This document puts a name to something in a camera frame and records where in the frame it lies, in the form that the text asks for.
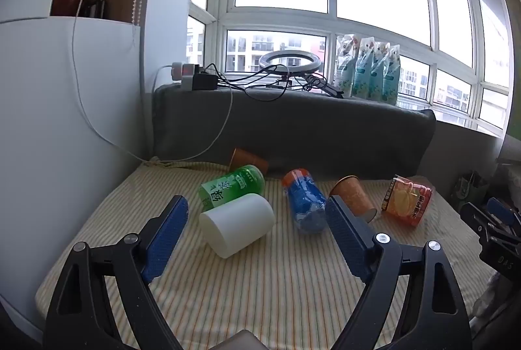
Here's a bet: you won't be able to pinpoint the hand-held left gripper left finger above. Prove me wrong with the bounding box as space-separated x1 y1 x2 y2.
44 194 190 350

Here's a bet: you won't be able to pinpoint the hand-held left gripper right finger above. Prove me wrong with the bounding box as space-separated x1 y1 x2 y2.
325 195 473 350

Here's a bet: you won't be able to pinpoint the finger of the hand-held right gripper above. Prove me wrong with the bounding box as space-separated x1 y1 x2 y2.
460 202 496 239
486 197 521 231

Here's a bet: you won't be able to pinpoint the white cup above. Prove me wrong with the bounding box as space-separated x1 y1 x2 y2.
199 193 276 259

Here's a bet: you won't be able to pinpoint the orange paper cup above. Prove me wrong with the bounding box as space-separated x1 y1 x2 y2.
329 175 379 224

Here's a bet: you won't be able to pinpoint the brown paper cup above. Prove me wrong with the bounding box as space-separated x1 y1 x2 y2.
228 147 270 175

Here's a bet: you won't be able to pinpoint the green paper bag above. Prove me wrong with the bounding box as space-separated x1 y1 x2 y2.
451 170 491 213

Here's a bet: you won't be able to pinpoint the blue bottle with orange cap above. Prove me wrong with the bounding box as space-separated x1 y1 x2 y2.
282 168 329 235

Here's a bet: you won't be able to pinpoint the orange snack packet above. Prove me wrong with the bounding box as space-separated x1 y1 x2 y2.
381 175 433 228

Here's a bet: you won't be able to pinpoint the green tea bottle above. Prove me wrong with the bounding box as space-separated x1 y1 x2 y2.
198 165 265 212

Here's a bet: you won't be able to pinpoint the striped mat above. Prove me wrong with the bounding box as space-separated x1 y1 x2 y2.
35 161 506 350

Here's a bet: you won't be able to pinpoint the grey blanket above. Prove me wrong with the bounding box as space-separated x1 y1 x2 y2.
152 83 437 183

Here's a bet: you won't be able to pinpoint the teal refill pouch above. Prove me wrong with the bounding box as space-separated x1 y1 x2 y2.
370 41 390 103
352 35 377 100
382 44 402 106
333 33 361 96

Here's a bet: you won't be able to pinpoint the power strip with adapters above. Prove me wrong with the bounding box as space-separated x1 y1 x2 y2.
171 63 219 92

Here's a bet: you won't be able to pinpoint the white cabinet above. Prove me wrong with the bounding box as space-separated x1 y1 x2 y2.
0 0 204 318

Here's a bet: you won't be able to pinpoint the dark items on shelf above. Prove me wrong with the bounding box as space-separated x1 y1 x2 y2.
78 0 107 20

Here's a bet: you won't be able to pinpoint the black cables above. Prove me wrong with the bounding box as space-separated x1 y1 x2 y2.
204 63 326 102

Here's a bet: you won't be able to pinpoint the black ring light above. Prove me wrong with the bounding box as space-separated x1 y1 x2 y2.
259 50 345 99

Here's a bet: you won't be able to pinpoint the white cable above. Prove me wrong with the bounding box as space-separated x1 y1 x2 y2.
72 0 233 168

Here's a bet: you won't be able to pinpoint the white window frame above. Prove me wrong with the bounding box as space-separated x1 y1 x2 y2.
186 0 511 137

